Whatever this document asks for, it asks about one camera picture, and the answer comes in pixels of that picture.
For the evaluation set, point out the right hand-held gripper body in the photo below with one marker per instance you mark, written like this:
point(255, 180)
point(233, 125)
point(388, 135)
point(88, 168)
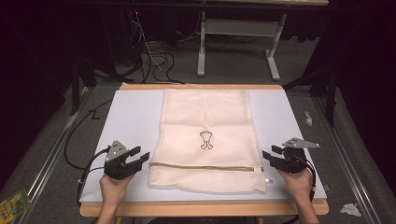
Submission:
point(295, 161)

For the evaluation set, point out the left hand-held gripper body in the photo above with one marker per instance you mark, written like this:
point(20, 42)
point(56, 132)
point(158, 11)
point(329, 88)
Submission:
point(115, 168)

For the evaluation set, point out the cream mesh laundry bag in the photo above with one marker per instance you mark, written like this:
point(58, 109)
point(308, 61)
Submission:
point(205, 115)

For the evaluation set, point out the person's right hand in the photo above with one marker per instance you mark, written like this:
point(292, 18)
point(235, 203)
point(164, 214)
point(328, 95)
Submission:
point(299, 185)

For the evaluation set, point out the person's left hand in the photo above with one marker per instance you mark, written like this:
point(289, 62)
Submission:
point(112, 191)

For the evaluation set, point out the white foam board mat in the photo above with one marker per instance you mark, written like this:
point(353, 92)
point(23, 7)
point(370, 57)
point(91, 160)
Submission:
point(137, 118)

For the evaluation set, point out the small white paper scrap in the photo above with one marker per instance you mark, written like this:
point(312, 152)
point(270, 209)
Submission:
point(308, 118)

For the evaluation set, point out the crumpled white tissue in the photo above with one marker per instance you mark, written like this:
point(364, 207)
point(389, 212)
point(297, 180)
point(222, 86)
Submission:
point(350, 209)

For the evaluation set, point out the black metal stand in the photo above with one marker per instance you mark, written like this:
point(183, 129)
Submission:
point(76, 84)
point(330, 93)

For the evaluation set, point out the green printed packet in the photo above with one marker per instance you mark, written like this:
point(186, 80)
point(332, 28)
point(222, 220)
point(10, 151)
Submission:
point(14, 206)

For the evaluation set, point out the metal floor rail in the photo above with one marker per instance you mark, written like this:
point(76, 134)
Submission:
point(51, 155)
point(348, 168)

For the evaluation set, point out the white metal desk frame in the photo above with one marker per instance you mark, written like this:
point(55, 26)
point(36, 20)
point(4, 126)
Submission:
point(236, 27)

